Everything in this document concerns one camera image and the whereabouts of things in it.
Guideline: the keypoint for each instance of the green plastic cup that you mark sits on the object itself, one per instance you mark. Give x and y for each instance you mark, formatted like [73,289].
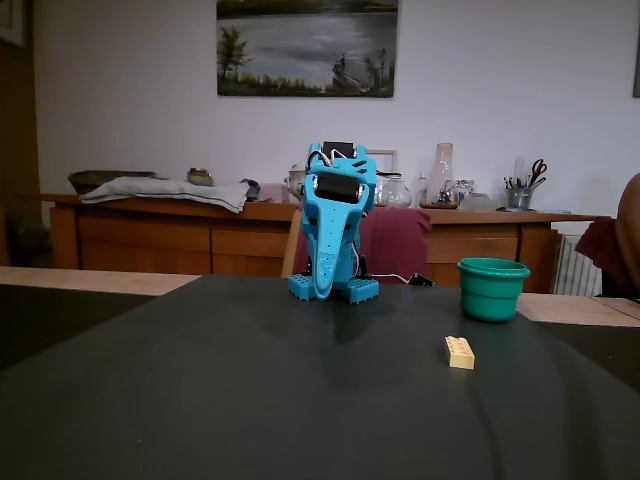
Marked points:
[492,295]

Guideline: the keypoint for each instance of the white picture frame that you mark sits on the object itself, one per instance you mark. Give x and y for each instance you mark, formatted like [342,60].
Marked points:
[387,160]

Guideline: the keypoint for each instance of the small ceramic pot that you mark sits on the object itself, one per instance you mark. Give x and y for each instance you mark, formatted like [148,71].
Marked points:
[200,177]

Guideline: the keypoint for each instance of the wooden chair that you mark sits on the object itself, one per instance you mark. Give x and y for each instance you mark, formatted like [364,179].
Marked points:
[290,245]

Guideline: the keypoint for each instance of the dark table mat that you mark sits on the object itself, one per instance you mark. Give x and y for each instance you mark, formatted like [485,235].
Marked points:
[605,350]
[50,320]

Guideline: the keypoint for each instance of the wooden sideboard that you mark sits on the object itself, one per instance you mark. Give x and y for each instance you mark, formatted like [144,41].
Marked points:
[150,240]

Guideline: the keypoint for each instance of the folded grey cloth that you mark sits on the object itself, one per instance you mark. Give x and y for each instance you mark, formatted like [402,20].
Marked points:
[165,192]

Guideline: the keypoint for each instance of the white lego brick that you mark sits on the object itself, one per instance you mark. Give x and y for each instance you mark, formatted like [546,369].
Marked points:
[460,354]

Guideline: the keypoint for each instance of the tall pinkish glass vase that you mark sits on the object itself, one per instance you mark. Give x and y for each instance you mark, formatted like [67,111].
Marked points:
[442,175]

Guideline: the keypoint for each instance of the dark table cloth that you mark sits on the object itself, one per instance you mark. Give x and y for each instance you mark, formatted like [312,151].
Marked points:
[280,390]

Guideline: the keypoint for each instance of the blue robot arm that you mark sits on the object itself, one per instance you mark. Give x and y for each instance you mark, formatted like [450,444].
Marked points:
[362,291]

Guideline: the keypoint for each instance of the lake landscape painting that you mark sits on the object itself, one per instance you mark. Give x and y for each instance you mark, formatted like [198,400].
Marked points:
[305,45]

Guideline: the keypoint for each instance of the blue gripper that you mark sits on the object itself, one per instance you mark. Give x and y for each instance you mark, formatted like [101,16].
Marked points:
[336,189]

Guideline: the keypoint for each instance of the round clear glass vase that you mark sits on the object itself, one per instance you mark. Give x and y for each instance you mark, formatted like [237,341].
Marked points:
[398,194]

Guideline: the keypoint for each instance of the white radiator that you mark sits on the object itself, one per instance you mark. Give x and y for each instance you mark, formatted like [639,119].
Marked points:
[575,270]

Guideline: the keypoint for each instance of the dark picture frame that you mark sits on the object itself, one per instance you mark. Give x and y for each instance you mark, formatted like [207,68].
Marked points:
[636,50]

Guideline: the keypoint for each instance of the blue white ceramic mug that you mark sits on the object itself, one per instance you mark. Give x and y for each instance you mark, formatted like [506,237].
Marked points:
[465,189]

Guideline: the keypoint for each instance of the dark shallow bowl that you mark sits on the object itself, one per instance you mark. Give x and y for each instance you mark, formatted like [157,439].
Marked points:
[95,177]

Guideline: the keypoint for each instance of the maroon garment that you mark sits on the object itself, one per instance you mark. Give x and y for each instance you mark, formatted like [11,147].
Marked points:
[600,245]

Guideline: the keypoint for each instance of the metal pen cup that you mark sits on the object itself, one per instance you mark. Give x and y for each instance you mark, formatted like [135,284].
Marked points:
[520,199]

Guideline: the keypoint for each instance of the white porcelain tureen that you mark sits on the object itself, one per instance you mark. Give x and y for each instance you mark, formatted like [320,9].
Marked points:
[296,182]

